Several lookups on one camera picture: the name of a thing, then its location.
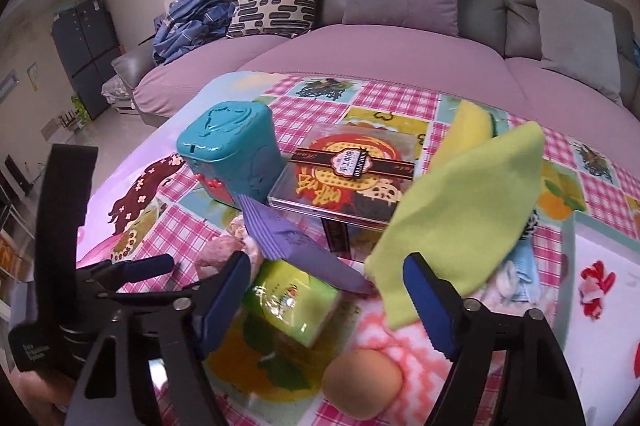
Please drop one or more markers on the clear plastic box printed label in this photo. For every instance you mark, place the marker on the clear plastic box printed label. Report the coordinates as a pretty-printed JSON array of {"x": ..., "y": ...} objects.
[{"x": 345, "y": 165}]

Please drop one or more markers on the red pink ornament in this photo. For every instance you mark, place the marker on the red pink ornament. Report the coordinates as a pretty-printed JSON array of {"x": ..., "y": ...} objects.
[{"x": 595, "y": 286}]

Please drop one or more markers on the grey pillow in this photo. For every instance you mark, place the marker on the grey pillow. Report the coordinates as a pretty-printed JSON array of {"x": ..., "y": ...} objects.
[{"x": 575, "y": 30}]

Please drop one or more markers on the teal plastic container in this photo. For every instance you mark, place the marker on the teal plastic container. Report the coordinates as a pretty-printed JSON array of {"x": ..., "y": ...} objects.
[{"x": 225, "y": 145}]

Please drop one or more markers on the brown egg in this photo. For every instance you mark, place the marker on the brown egg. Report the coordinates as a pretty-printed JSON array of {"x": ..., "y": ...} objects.
[{"x": 360, "y": 383}]

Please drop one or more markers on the lime green cloth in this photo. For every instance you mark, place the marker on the lime green cloth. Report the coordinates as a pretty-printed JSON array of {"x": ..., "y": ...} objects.
[{"x": 450, "y": 216}]

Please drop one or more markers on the black white scrunchie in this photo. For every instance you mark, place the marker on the black white scrunchie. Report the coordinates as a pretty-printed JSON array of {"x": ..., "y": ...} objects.
[{"x": 530, "y": 223}]

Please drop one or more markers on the yellow sponge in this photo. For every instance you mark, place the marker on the yellow sponge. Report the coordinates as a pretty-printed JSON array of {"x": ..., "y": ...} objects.
[{"x": 470, "y": 125}]

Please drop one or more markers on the light blue face mask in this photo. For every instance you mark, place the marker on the light blue face mask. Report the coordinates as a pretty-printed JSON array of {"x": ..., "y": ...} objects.
[{"x": 522, "y": 266}]

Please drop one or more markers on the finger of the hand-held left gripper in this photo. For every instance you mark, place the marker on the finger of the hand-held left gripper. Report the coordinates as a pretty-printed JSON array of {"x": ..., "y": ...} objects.
[
  {"x": 147, "y": 267},
  {"x": 150, "y": 296}
]

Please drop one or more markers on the pink zigzag cloth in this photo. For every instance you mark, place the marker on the pink zigzag cloth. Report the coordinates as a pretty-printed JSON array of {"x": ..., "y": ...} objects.
[{"x": 395, "y": 351}]

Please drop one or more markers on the green tissue pack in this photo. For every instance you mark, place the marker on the green tissue pack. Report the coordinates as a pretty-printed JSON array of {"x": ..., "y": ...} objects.
[{"x": 295, "y": 306}]

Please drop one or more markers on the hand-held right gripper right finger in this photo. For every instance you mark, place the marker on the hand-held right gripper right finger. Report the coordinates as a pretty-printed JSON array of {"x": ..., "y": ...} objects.
[{"x": 430, "y": 306}]

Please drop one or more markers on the purple cloth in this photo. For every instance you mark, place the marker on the purple cloth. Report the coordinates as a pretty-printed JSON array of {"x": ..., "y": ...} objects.
[{"x": 300, "y": 246}]

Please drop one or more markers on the small green plant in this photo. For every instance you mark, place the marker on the small green plant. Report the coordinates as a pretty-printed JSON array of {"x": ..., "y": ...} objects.
[{"x": 78, "y": 108}]

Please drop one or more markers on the storage rack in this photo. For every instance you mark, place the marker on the storage rack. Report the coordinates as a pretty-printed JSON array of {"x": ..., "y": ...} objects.
[{"x": 12, "y": 251}]

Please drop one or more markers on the dark cabinet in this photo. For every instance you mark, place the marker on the dark cabinet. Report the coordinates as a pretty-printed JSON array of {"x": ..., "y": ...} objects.
[{"x": 85, "y": 50}]

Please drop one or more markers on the grey sofa purple seat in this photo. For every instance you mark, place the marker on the grey sofa purple seat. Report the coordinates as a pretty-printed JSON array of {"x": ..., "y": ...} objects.
[{"x": 400, "y": 50}]

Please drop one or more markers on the blue plaid clothes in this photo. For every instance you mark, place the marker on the blue plaid clothes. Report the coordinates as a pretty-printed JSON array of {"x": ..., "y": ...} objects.
[{"x": 195, "y": 20}]

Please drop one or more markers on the pink checked printed tablecloth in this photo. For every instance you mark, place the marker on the pink checked printed tablecloth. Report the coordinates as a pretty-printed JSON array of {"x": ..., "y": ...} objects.
[{"x": 320, "y": 105}]

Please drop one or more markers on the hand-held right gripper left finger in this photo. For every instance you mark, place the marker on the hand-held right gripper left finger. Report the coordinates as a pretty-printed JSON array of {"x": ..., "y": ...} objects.
[{"x": 220, "y": 303}]

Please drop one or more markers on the dusty pink soft item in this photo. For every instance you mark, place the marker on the dusty pink soft item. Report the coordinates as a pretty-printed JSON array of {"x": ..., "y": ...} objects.
[{"x": 220, "y": 251}]

